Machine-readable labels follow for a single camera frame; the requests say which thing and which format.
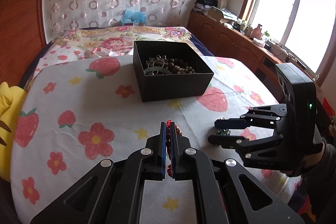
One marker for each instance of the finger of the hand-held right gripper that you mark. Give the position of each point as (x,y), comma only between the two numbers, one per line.
(236,123)
(223,140)

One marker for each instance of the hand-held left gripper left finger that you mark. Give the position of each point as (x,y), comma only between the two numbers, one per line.
(163,150)

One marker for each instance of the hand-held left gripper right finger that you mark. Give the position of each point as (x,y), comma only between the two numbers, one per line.
(179,157)

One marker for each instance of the small green jewelry piece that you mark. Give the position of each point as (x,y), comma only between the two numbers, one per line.
(224,132)

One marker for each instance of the black cardboard box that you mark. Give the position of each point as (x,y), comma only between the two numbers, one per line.
(170,87)

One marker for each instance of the pale green jade bangle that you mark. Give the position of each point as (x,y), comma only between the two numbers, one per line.
(157,71)

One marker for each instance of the silver flower brooch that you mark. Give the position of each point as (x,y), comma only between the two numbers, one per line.
(157,60)

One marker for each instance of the person's right forearm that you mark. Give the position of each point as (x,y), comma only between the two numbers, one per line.
(324,169)

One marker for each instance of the red paper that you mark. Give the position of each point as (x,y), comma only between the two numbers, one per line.
(329,107)

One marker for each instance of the strawberry print bed sheet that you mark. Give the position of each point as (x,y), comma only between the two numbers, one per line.
(105,108)

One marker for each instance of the white tissue pack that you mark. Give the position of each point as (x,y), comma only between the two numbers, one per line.
(259,43)

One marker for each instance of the dark blue mattress cover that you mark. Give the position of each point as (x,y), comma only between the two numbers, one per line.
(199,45)

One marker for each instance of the long wooden cabinet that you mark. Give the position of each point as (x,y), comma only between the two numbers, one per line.
(223,37)

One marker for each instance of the pink bottle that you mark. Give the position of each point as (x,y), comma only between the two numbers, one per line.
(256,31)

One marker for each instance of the wooden framed window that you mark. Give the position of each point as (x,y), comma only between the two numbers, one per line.
(288,16)

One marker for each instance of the floral blanket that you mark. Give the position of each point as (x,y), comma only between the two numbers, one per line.
(118,40)

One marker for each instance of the dark pile of items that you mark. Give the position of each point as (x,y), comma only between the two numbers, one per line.
(206,3)

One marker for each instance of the blue plastic bag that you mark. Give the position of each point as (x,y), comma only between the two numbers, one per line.
(132,16)

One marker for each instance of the yellow plush toy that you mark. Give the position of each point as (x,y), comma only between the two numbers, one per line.
(10,108)

